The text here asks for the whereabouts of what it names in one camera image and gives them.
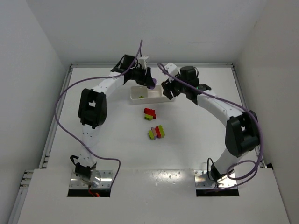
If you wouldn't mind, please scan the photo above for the purple lego piece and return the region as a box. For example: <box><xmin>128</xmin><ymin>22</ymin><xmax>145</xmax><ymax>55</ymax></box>
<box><xmin>149</xmin><ymin>78</ymin><xmax>157</xmax><ymax>89</ymax></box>

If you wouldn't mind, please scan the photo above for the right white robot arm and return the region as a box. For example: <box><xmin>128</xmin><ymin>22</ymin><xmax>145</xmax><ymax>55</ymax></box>
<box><xmin>158</xmin><ymin>63</ymin><xmax>261</xmax><ymax>182</ymax></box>

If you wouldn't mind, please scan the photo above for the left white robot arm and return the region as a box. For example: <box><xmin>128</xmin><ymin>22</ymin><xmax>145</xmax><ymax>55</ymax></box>
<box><xmin>70</xmin><ymin>55</ymin><xmax>156</xmax><ymax>182</ymax></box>

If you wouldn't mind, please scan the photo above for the white three-compartment tray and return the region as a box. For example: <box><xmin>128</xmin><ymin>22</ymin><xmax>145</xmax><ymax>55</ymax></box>
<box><xmin>130</xmin><ymin>85</ymin><xmax>175</xmax><ymax>105</ymax></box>

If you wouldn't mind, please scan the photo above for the red flat lego brick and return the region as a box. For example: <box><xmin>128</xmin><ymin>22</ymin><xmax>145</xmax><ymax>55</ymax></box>
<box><xmin>144</xmin><ymin>108</ymin><xmax>155</xmax><ymax>114</ymax></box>

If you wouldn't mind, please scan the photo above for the red and green rounded lego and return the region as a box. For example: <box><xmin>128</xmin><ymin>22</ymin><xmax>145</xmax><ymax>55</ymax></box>
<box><xmin>144</xmin><ymin>112</ymin><xmax>157</xmax><ymax>121</ymax></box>

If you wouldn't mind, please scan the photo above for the green red purple lego stack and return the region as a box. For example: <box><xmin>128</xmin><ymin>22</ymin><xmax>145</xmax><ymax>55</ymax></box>
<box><xmin>148</xmin><ymin>125</ymin><xmax>165</xmax><ymax>140</ymax></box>

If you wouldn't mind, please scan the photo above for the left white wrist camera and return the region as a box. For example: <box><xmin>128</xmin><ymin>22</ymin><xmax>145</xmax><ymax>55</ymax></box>
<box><xmin>138</xmin><ymin>55</ymin><xmax>150</xmax><ymax>69</ymax></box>

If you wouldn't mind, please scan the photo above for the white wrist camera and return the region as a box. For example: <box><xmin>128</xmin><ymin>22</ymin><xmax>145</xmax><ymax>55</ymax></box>
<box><xmin>138</xmin><ymin>55</ymin><xmax>150</xmax><ymax>69</ymax></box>
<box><xmin>165</xmin><ymin>63</ymin><xmax>179</xmax><ymax>77</ymax></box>

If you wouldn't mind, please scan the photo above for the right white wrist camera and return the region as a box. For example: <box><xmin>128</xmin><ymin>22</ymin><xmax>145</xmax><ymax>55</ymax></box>
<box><xmin>165</xmin><ymin>63</ymin><xmax>179</xmax><ymax>77</ymax></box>

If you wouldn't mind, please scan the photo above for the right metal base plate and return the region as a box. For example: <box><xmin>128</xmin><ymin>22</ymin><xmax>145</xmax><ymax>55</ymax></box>
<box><xmin>194</xmin><ymin>170</ymin><xmax>237</xmax><ymax>190</ymax></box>

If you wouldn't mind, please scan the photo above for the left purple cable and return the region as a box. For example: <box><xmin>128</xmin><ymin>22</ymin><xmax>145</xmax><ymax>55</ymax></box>
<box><xmin>54</xmin><ymin>39</ymin><xmax>121</xmax><ymax>185</ymax></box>

